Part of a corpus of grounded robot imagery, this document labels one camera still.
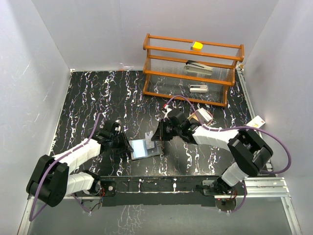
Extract oval wooden tray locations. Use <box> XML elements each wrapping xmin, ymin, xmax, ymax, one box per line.
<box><xmin>188</xmin><ymin>112</ymin><xmax>201</xmax><ymax>123</ymax></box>

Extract grey card holder wallet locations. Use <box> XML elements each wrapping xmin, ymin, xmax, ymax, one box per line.
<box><xmin>130</xmin><ymin>139</ymin><xmax>162</xmax><ymax>160</ymax></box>

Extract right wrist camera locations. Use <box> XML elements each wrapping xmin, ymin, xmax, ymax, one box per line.
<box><xmin>162</xmin><ymin>104</ymin><xmax>172</xmax><ymax>118</ymax></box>

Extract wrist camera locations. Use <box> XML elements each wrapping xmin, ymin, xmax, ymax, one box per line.
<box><xmin>115</xmin><ymin>119</ymin><xmax>121</xmax><ymax>132</ymax></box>
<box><xmin>162</xmin><ymin>104</ymin><xmax>172</xmax><ymax>118</ymax></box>

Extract orange wooden shelf rack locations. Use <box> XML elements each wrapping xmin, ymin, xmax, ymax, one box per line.
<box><xmin>143</xmin><ymin>34</ymin><xmax>245</xmax><ymax>107</ymax></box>

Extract white card box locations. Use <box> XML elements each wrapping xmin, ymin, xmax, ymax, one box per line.
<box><xmin>246</xmin><ymin>116</ymin><xmax>266</xmax><ymax>128</ymax></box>

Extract grey black stapler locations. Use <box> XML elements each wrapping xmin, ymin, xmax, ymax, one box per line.
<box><xmin>183</xmin><ymin>60</ymin><xmax>213</xmax><ymax>76</ymax></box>

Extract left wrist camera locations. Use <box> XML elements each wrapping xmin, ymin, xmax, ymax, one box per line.
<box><xmin>115</xmin><ymin>119</ymin><xmax>121</xmax><ymax>132</ymax></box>

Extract small white stapler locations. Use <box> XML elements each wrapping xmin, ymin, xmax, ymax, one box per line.
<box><xmin>189</xmin><ymin>85</ymin><xmax>208</xmax><ymax>93</ymax></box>

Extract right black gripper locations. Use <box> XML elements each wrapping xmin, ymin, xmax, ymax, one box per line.
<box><xmin>152</xmin><ymin>119</ymin><xmax>181</xmax><ymax>141</ymax></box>

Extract yellow white block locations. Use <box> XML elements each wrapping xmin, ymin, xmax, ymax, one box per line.
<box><xmin>190</xmin><ymin>41</ymin><xmax>203</xmax><ymax>51</ymax></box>

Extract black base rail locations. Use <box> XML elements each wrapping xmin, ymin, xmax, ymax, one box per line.
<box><xmin>73</xmin><ymin>175</ymin><xmax>247</xmax><ymax>208</ymax></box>

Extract white plastic card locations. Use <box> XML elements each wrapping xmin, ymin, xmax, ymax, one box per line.
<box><xmin>145</xmin><ymin>131</ymin><xmax>155</xmax><ymax>149</ymax></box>

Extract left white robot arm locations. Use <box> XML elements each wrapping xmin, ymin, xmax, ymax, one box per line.
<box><xmin>26</xmin><ymin>120</ymin><xmax>133</xmax><ymax>207</ymax></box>

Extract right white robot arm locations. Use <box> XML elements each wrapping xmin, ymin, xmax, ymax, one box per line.
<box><xmin>151</xmin><ymin>109</ymin><xmax>273</xmax><ymax>194</ymax></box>

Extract stack of cards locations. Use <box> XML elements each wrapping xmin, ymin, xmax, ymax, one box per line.
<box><xmin>196</xmin><ymin>108</ymin><xmax>213</xmax><ymax>125</ymax></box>

